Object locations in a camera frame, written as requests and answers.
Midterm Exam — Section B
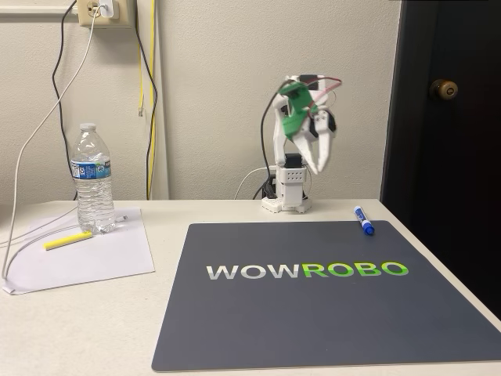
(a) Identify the blue Expo dry-erase marker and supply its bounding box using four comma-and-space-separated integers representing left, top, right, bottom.
353, 205, 377, 237

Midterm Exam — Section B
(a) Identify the brass door knob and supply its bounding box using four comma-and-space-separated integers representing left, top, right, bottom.
428, 78, 460, 103

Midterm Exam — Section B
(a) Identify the dark door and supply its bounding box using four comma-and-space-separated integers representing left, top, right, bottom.
379, 0, 501, 321

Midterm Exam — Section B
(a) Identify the dark grey WOWROBO mat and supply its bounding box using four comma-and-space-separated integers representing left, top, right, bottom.
150, 219, 501, 373

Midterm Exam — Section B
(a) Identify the clear plastic water bottle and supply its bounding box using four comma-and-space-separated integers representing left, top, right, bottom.
70, 122, 117, 235

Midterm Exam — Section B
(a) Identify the white paper sheet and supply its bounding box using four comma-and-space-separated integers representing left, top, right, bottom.
2, 206, 157, 295

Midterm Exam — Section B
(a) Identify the white USB charger plug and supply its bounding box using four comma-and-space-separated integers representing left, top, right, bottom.
97, 0, 120, 20

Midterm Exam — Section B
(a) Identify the yellow highlighter pen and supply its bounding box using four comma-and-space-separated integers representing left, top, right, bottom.
42, 230, 95, 251

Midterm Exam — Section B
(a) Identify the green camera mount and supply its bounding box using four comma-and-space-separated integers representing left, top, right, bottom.
277, 80, 314, 142

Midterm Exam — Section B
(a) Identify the red and white servo cable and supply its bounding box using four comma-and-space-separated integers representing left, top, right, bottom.
307, 75, 344, 113

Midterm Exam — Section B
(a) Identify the black camera cable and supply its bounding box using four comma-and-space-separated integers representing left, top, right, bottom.
259, 80, 291, 201

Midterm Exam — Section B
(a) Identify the white robot power cable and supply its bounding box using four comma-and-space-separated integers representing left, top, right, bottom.
233, 167, 279, 201

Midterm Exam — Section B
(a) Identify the yellow network cable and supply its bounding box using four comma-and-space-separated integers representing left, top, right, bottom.
136, 0, 157, 200

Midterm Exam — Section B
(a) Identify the black wall cable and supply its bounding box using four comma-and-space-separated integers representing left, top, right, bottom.
52, 0, 80, 201
134, 21, 159, 199

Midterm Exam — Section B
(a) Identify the beige wall outlet plate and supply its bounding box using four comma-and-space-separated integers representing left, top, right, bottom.
77, 0, 136, 30

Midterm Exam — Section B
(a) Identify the white charging cable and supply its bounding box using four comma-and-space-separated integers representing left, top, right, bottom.
1, 2, 130, 281

